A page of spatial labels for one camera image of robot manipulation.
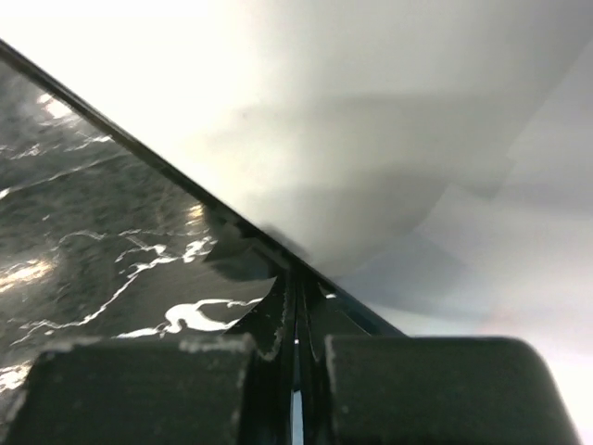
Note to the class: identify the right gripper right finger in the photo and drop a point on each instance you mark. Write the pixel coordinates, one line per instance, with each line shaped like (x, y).
(364, 383)

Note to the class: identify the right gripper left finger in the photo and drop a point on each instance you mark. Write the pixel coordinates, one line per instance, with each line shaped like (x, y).
(231, 388)

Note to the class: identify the white dry-erase board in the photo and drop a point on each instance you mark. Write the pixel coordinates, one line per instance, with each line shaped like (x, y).
(432, 157)

